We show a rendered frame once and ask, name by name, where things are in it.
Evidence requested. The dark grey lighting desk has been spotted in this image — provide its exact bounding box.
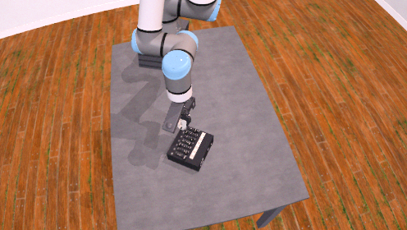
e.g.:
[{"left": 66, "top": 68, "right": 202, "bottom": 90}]
[{"left": 167, "top": 126, "right": 213, "bottom": 171}]

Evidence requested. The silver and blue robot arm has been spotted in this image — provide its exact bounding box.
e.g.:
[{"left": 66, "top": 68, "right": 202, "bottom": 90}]
[{"left": 131, "top": 0, "right": 221, "bottom": 133}]

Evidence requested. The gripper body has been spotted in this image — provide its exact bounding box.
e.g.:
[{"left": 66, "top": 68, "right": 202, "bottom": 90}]
[{"left": 174, "top": 96, "right": 195, "bottom": 120}]

